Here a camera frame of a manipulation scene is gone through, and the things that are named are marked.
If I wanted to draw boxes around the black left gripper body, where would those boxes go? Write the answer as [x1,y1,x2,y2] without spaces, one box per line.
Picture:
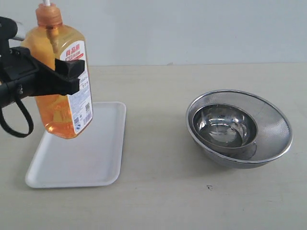
[0,46,38,98]

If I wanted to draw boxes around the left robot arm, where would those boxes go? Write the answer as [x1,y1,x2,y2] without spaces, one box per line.
[0,46,85,108]

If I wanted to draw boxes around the small stainless steel bowl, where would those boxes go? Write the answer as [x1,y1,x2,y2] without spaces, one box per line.
[192,103,258,157]

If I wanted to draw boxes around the white rectangular foam tray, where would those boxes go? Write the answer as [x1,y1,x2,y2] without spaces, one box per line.
[25,102,126,188]

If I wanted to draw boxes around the steel mesh colander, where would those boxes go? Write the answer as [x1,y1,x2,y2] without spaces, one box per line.
[186,90,293,169]

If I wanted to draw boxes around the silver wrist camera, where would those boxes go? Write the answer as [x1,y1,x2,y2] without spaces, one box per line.
[0,17,26,41]

